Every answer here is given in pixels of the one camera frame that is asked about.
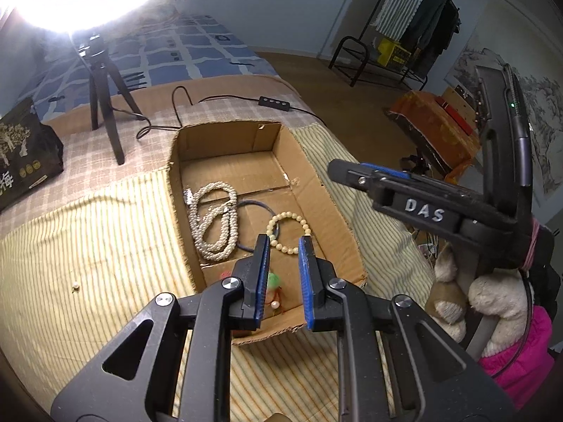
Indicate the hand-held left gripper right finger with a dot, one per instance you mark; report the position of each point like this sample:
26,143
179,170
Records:
305,272

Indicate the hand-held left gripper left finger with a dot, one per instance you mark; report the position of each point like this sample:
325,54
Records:
264,272

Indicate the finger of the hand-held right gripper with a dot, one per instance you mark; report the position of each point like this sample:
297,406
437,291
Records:
396,170
352,173

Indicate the small black device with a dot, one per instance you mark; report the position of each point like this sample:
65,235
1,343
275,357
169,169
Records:
418,162

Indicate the orange cloth covered box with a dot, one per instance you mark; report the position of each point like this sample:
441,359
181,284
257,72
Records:
426,114

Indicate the red flat box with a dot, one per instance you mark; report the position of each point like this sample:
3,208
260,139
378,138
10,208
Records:
453,116

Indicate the pink elastic band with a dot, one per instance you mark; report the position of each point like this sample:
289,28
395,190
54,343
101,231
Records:
534,237

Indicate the tan cardboard box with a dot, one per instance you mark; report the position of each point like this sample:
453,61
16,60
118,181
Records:
457,94

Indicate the yellow box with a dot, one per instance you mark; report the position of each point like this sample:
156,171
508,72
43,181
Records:
393,52

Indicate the black clothes rack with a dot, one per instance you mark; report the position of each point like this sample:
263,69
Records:
354,40

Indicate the black hanging garment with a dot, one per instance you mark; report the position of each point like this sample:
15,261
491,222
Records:
444,30

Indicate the yellow striped blanket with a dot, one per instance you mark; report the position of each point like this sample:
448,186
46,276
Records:
110,250

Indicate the dark green hanging garment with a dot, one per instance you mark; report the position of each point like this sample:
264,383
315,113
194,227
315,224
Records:
424,17

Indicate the striped hanging towel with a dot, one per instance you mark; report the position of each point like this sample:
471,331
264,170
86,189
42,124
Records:
402,0

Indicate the blue patterned quilt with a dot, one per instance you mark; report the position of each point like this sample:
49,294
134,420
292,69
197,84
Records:
198,52

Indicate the beige checked sheet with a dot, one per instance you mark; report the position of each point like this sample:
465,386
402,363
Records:
79,171

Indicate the black tripod stand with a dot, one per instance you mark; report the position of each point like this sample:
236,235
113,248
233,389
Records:
99,96

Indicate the black snack bag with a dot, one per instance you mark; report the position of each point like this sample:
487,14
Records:
26,154

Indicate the landscape wall painting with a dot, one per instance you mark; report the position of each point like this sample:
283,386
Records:
545,110

